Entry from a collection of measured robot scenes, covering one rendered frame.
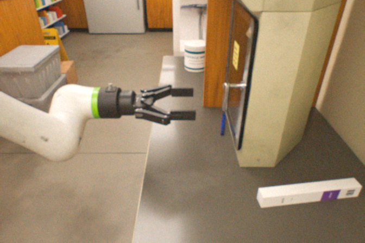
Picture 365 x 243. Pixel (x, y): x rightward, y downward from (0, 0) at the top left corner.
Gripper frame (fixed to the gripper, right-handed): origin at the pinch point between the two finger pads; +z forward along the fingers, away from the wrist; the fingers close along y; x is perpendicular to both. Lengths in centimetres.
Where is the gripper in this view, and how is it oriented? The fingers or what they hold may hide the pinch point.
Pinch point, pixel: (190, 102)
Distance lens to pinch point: 78.4
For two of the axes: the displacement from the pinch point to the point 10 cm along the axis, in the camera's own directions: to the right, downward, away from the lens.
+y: -0.1, -5.1, 8.6
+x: 0.0, 8.6, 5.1
